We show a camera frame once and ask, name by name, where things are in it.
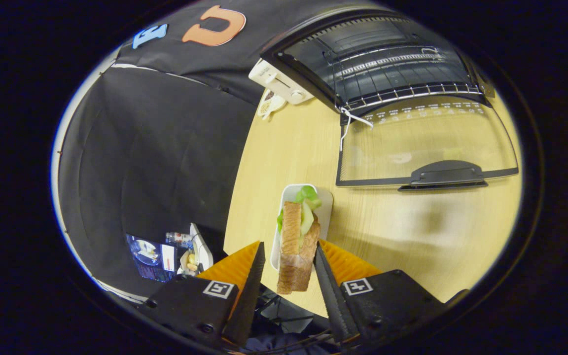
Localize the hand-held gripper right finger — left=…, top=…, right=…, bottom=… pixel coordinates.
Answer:
left=314, top=239, right=469, bottom=346

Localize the white flat panel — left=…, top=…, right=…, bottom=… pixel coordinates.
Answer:
left=189, top=223, right=214, bottom=271

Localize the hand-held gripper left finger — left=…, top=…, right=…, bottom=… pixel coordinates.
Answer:
left=139, top=241, right=266, bottom=348

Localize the blue printed box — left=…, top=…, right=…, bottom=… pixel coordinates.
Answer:
left=126, top=234, right=178, bottom=283

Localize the white pop-up toaster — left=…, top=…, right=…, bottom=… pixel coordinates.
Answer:
left=248, top=58, right=315, bottom=106

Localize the white rectangular plate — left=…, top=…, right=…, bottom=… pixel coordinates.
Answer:
left=270, top=183, right=334, bottom=272

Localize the white string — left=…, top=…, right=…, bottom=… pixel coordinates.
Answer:
left=339, top=107, right=374, bottom=152

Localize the black toaster oven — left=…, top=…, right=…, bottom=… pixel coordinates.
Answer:
left=260, top=6, right=520, bottom=192

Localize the small white food dish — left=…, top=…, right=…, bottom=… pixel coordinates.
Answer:
left=257, top=90, right=287, bottom=122

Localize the black backdrop cloth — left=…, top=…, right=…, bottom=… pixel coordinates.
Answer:
left=56, top=0, right=363, bottom=299

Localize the lettuce bread sandwich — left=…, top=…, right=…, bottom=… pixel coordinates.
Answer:
left=277, top=185, right=322, bottom=295

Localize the person's dark blue clothing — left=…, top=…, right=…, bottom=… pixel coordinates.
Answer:
left=245, top=333, right=334, bottom=355

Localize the black metal frame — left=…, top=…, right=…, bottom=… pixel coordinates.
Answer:
left=257, top=288, right=331, bottom=341

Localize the red label clear bottle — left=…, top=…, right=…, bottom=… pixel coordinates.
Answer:
left=166, top=232, right=194, bottom=248

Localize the pale snack packet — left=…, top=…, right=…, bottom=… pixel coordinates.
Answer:
left=180, top=249, right=201, bottom=275

